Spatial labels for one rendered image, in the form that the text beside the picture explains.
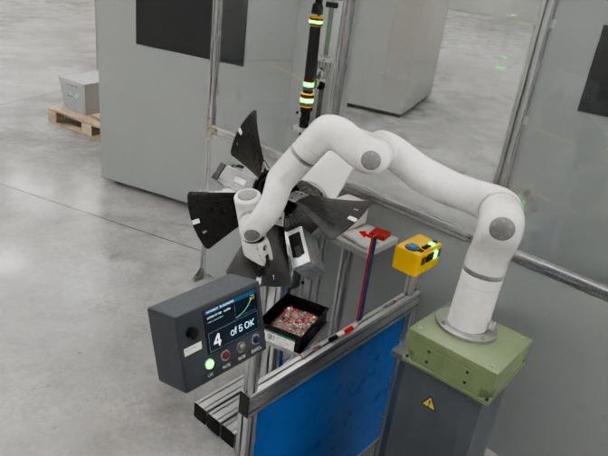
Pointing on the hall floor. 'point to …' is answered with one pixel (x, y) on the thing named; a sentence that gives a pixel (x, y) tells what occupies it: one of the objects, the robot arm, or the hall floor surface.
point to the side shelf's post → (340, 291)
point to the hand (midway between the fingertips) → (260, 270)
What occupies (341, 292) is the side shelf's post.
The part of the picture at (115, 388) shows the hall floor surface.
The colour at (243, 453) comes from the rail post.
